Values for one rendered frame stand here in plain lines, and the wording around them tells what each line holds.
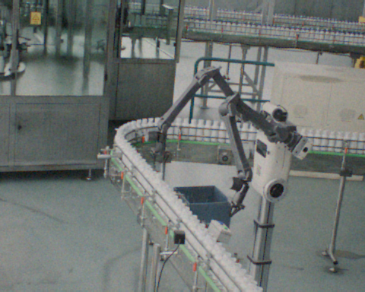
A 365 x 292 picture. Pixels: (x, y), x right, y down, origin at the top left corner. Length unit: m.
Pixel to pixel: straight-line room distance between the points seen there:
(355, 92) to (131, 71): 2.85
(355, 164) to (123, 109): 4.19
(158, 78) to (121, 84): 0.50
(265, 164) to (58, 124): 3.42
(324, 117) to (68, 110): 2.86
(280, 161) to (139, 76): 5.33
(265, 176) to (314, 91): 3.95
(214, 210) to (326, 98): 3.76
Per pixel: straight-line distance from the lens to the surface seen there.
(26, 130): 7.64
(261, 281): 5.03
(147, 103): 9.93
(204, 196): 5.39
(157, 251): 3.34
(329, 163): 6.38
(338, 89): 8.62
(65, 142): 7.75
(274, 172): 4.69
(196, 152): 6.20
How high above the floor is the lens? 2.79
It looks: 17 degrees down
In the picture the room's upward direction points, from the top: 6 degrees clockwise
